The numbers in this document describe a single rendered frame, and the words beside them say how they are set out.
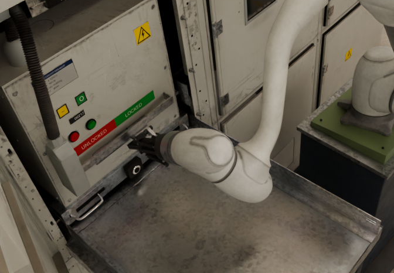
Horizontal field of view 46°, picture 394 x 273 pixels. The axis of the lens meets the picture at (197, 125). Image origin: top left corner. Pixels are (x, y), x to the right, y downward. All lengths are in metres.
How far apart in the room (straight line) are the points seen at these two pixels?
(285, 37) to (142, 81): 0.48
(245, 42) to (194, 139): 0.65
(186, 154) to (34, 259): 0.39
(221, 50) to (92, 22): 0.46
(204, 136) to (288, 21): 0.34
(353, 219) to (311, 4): 0.62
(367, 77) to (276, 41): 0.57
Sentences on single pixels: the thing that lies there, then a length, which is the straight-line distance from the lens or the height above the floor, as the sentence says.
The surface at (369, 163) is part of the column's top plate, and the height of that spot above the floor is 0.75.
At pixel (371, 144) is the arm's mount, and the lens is 1.71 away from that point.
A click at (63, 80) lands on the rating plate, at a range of 1.23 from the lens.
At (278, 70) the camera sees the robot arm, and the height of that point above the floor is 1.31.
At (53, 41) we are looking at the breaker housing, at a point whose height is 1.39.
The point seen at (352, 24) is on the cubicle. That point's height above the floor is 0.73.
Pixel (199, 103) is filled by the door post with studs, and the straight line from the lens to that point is 1.60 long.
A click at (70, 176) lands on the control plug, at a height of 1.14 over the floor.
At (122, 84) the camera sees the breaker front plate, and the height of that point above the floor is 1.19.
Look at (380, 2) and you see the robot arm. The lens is 1.11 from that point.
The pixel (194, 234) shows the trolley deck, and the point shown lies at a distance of 1.40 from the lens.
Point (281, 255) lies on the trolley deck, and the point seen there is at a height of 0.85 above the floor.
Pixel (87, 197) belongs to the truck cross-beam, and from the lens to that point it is 1.47.
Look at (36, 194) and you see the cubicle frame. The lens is 1.30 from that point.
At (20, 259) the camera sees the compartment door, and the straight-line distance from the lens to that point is 0.73.
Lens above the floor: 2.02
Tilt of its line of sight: 44 degrees down
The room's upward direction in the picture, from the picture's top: 9 degrees counter-clockwise
